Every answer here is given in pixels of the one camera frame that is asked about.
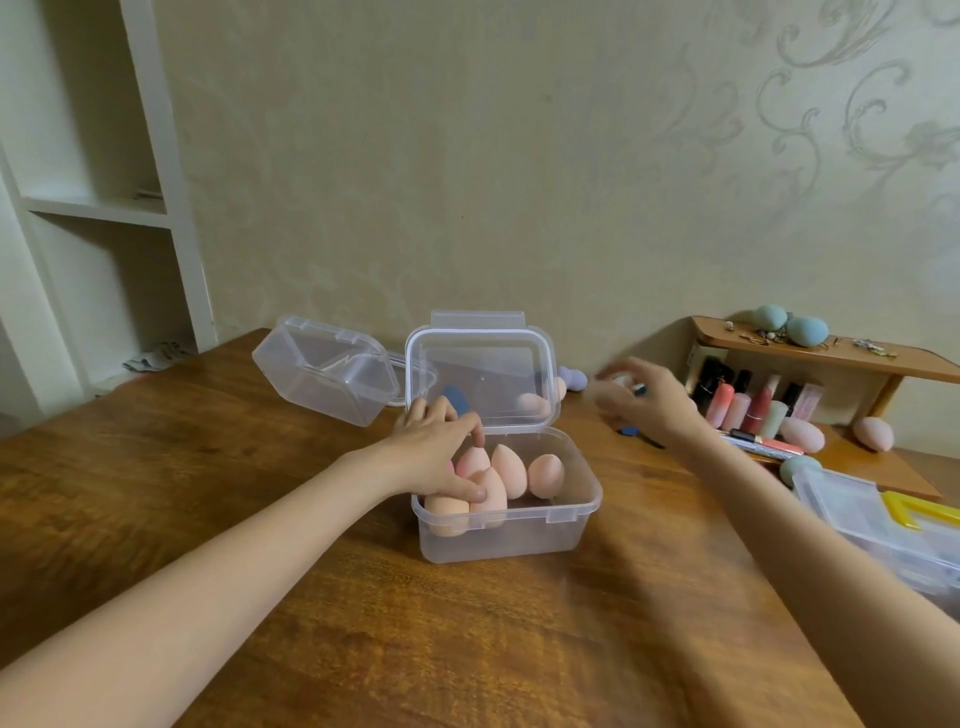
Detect person's right hand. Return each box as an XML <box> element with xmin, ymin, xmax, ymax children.
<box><xmin>592</xmin><ymin>357</ymin><xmax>706</xmax><ymax>448</ymax></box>

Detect person's left hand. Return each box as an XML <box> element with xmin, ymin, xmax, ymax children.
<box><xmin>378</xmin><ymin>395</ymin><xmax>487</xmax><ymax>505</ymax></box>

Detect clear square lidded container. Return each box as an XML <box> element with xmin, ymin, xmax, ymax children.
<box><xmin>251</xmin><ymin>314</ymin><xmax>439</xmax><ymax>429</ymax></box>
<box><xmin>404</xmin><ymin>311</ymin><xmax>604</xmax><ymax>565</ymax></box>

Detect clear compartment organizer box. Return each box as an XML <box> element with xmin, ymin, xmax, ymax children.
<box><xmin>791</xmin><ymin>466</ymin><xmax>960</xmax><ymax>616</ymax></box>

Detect person's right forearm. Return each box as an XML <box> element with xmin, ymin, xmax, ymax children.
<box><xmin>674</xmin><ymin>427</ymin><xmax>960</xmax><ymax>728</ymax></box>

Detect person's left forearm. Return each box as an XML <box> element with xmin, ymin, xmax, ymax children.
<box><xmin>0</xmin><ymin>446</ymin><xmax>406</xmax><ymax>728</ymax></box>

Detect row of lipsticks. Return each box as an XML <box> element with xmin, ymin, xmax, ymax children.
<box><xmin>689</xmin><ymin>356</ymin><xmax>825</xmax><ymax>440</ymax></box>

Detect small metal rings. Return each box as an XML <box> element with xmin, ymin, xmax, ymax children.
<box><xmin>721</xmin><ymin>320</ymin><xmax>785</xmax><ymax>346</ymax></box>

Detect pink white cosmetic pencil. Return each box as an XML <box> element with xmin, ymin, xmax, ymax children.
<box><xmin>723</xmin><ymin>428</ymin><xmax>805</xmax><ymax>457</ymax></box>

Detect wooden two-tier cosmetic rack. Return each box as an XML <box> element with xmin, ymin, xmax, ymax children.
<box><xmin>683</xmin><ymin>314</ymin><xmax>960</xmax><ymax>502</ymax></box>

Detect white shelving unit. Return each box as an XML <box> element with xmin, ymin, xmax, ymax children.
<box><xmin>0</xmin><ymin>0</ymin><xmax>219</xmax><ymax>436</ymax></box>

